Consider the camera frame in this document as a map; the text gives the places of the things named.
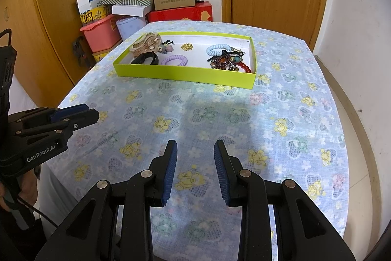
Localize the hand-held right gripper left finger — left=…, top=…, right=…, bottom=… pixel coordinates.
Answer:
left=33, top=140, right=178, bottom=261

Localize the black hanging object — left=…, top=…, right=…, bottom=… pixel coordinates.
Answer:
left=72, top=36, right=89, bottom=68

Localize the large red gift box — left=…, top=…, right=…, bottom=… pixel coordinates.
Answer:
left=147, top=1, right=213, bottom=24

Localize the purple spiral hair tie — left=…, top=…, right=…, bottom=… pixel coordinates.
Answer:
left=160, top=55, right=188, bottom=67

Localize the wooden cabinet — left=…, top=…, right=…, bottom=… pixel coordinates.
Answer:
left=0, top=0, right=93, bottom=91

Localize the blue floral tablecloth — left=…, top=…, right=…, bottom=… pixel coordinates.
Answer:
left=58, top=21, right=350, bottom=261

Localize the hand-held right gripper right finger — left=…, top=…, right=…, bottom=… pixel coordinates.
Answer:
left=214, top=140, right=356, bottom=261

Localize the lime green cardboard box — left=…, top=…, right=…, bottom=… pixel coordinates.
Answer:
left=112, top=32, right=257, bottom=90

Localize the pink plastic bin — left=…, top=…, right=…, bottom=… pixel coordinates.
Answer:
left=80, top=15, right=121, bottom=53

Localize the lilac cylinder container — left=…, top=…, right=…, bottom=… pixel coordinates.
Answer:
left=115, top=16, right=148, bottom=41

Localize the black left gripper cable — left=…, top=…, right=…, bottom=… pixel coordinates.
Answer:
left=18, top=196, right=59, bottom=228

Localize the black hair tie green bead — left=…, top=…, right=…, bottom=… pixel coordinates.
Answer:
left=221, top=48, right=245, bottom=63

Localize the bear charm hair tie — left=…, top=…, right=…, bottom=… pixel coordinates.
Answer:
left=158, top=40, right=175, bottom=54

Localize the green striped box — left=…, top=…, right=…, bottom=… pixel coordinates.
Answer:
left=101, top=0, right=153, bottom=7

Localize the person's left hand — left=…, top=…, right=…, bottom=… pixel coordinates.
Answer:
left=0, top=180, right=19, bottom=213

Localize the black wristband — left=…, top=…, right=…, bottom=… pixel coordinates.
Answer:
left=131, top=51, right=159, bottom=65

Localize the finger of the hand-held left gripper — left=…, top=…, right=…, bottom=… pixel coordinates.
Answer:
left=23, top=104, right=91, bottom=124
left=18, top=109, right=100, bottom=141

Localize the light blue spiral hair tie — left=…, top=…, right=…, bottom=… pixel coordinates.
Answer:
left=206, top=43, right=232, bottom=57

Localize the red bead bracelet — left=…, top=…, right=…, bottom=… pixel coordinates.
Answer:
left=235, top=61, right=253, bottom=74

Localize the brown bead bracelet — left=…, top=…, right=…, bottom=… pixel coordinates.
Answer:
left=208, top=55, right=242, bottom=71

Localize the beige hair claw clip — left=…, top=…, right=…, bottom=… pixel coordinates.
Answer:
left=129, top=33, right=162, bottom=57

